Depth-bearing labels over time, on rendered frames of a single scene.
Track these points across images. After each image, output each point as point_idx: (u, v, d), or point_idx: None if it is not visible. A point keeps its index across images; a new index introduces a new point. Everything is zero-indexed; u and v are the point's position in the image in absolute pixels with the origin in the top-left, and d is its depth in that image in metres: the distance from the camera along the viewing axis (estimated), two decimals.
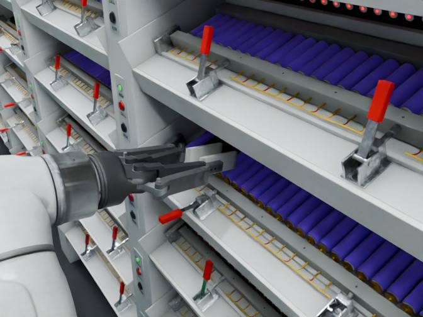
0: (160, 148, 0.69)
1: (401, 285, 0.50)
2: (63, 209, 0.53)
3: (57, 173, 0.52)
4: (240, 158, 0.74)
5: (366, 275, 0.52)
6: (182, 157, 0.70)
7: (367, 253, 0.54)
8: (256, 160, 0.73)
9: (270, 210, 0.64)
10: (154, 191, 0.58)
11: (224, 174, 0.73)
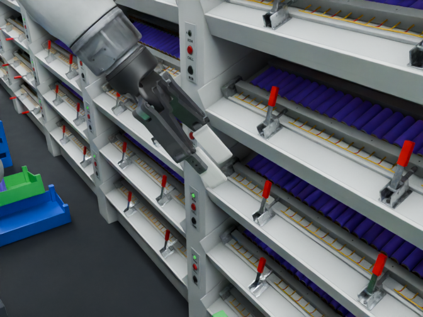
0: (167, 146, 0.64)
1: None
2: None
3: None
4: (134, 26, 1.37)
5: (172, 55, 1.15)
6: None
7: (175, 48, 1.17)
8: (142, 26, 1.36)
9: (141, 42, 1.27)
10: (160, 76, 0.71)
11: None
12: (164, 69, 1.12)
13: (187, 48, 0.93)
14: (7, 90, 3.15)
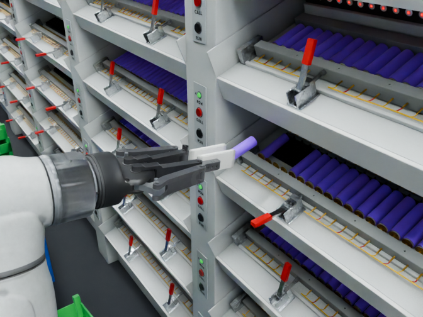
0: (162, 149, 0.69)
1: None
2: (60, 210, 0.53)
3: (54, 173, 0.53)
4: (320, 163, 0.76)
5: None
6: (185, 159, 0.70)
7: None
8: (337, 165, 0.75)
9: (361, 214, 0.66)
10: (152, 191, 0.59)
11: (306, 179, 0.75)
12: None
13: None
14: (33, 146, 2.55)
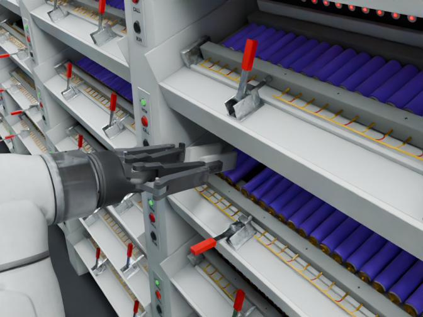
0: (160, 147, 0.69)
1: None
2: (62, 208, 0.53)
3: (56, 172, 0.53)
4: (275, 180, 0.68)
5: None
6: (182, 157, 0.70)
7: None
8: (293, 182, 0.67)
9: (315, 241, 0.58)
10: (153, 191, 0.59)
11: (259, 197, 0.67)
12: None
13: None
14: None
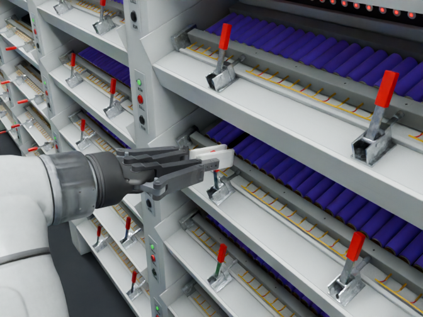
0: (186, 182, 0.65)
1: (411, 250, 0.55)
2: None
3: None
4: (259, 142, 0.79)
5: (380, 243, 0.58)
6: (194, 165, 0.68)
7: (381, 224, 0.60)
8: None
9: (290, 188, 0.69)
10: (116, 157, 0.67)
11: (244, 157, 0.78)
12: (379, 281, 0.55)
13: None
14: (15, 142, 2.58)
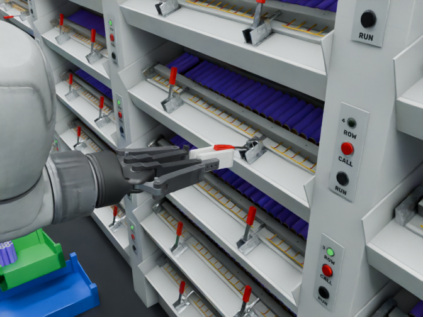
0: (186, 182, 0.65)
1: (300, 124, 0.75)
2: None
3: None
4: (205, 68, 0.99)
5: (281, 122, 0.78)
6: (194, 165, 0.68)
7: (284, 111, 0.80)
8: (217, 69, 0.98)
9: (223, 95, 0.89)
10: None
11: (193, 79, 0.98)
12: (273, 147, 0.74)
13: (342, 145, 0.55)
14: None
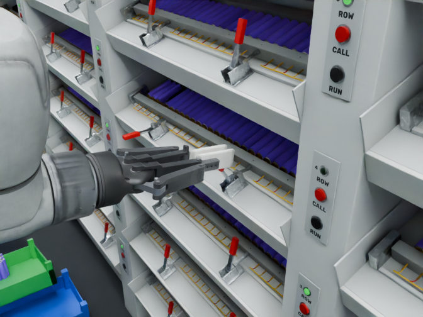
0: (186, 182, 0.65)
1: (281, 157, 0.76)
2: None
3: None
4: (187, 97, 1.00)
5: (262, 155, 0.78)
6: (194, 165, 0.68)
7: (265, 144, 0.80)
8: (199, 98, 0.99)
9: (205, 126, 0.90)
10: None
11: (175, 108, 0.98)
12: (255, 181, 0.75)
13: (315, 191, 0.55)
14: None
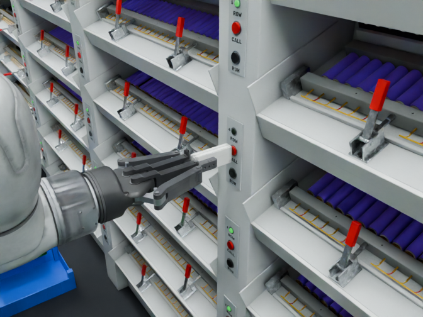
0: (185, 186, 0.66)
1: None
2: None
3: None
4: (156, 82, 1.17)
5: (206, 129, 0.96)
6: (192, 166, 0.68)
7: (210, 119, 0.98)
8: None
9: (167, 105, 1.07)
10: (118, 168, 0.68)
11: (146, 91, 1.16)
12: (200, 148, 0.93)
13: None
14: None
